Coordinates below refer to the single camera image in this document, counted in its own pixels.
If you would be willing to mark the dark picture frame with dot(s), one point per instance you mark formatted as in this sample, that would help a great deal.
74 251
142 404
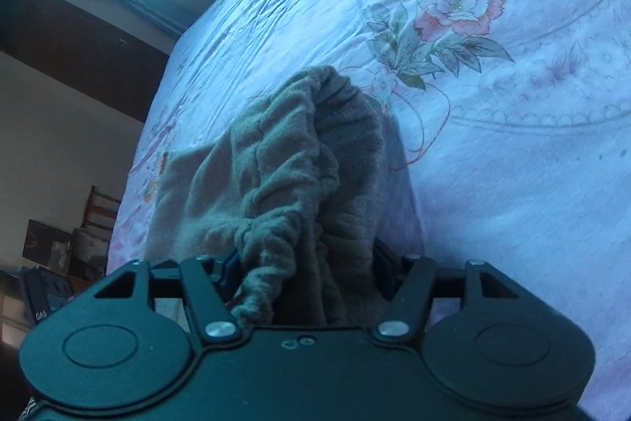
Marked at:
47 241

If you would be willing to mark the wooden chair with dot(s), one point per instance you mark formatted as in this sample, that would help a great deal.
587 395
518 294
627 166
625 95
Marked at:
101 206

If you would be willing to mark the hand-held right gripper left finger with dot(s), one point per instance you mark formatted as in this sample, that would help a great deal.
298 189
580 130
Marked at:
231 264

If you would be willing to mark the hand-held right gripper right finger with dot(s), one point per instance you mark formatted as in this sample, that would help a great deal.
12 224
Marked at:
409 288

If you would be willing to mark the grey pants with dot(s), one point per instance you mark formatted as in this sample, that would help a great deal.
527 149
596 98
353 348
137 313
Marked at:
291 164

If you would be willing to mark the dark brown wooden wardrobe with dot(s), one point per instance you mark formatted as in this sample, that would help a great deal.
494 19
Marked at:
84 46

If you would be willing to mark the white box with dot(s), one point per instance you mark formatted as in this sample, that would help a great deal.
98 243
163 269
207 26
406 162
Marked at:
89 248

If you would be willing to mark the pink floral bed sheet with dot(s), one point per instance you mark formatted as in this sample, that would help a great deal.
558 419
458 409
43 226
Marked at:
493 154

